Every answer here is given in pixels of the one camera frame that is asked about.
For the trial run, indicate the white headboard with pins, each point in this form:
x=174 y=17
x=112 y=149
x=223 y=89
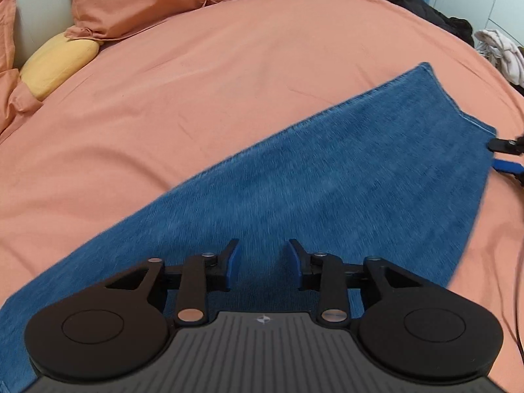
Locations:
x=39 y=18

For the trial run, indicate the yellow pillow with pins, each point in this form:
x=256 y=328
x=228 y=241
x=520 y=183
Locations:
x=59 y=64

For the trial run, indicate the blue denim pants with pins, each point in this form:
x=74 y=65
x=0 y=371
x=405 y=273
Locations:
x=311 y=188

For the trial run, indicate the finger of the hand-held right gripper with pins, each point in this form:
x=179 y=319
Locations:
x=507 y=166
x=507 y=145

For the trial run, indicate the black clothing pile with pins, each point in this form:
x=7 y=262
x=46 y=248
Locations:
x=417 y=0

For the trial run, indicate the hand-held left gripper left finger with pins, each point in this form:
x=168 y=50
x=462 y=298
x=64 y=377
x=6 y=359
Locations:
x=233 y=263

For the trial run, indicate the salmon bed sheet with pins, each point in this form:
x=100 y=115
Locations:
x=184 y=118

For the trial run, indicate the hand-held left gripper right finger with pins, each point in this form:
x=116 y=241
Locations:
x=294 y=263

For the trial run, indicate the white crumpled cloth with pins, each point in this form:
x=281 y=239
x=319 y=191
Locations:
x=501 y=55

